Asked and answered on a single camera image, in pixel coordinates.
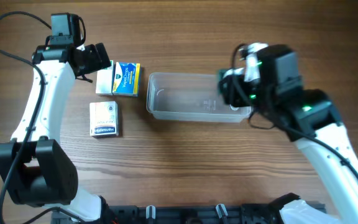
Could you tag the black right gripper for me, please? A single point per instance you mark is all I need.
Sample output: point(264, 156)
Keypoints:
point(229, 90)

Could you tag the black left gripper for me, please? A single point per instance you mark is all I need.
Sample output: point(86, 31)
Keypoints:
point(95, 56)

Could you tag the clear plastic bottle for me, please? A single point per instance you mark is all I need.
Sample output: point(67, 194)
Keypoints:
point(234, 108)

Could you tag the green Zam-Buk ointment box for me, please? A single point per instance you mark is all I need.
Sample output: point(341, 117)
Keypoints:
point(221, 74)

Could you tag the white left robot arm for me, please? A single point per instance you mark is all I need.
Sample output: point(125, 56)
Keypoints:
point(33, 166)

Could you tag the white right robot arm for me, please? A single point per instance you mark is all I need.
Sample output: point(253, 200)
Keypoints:
point(266, 79)

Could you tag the clear plastic container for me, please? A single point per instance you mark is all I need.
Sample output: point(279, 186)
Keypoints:
point(189, 97)

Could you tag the white Panadol box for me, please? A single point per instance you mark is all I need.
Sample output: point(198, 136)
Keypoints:
point(105, 80)

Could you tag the blue VapoDrops box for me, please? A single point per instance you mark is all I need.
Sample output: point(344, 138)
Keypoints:
point(126, 79)

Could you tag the white Hansaplast box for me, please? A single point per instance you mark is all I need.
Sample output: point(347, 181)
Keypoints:
point(103, 119)

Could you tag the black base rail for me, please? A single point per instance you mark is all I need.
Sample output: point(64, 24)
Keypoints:
point(244, 214)

